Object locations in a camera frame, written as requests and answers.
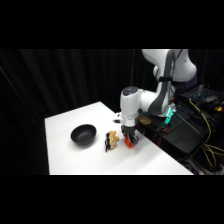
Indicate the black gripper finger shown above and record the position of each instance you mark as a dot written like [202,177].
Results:
[135,138]
[126,138]

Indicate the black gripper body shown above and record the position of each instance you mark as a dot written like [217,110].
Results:
[129,129]

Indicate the red cube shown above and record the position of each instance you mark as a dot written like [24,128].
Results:
[129,144]

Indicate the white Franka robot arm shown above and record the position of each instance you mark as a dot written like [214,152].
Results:
[160,86]

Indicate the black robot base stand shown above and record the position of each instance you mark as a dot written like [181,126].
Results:
[180,133]

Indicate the black bowl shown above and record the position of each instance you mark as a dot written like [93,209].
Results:
[83,134]

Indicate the orange and black plush toy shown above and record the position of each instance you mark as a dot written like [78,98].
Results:
[112,140]

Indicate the brown block on stand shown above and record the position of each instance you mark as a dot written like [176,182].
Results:
[144,119]

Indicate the green indicator light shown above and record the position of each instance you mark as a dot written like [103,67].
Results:
[168,116]

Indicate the black curtain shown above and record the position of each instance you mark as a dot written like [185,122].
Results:
[66,80]

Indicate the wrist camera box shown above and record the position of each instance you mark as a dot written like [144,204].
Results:
[118,118]

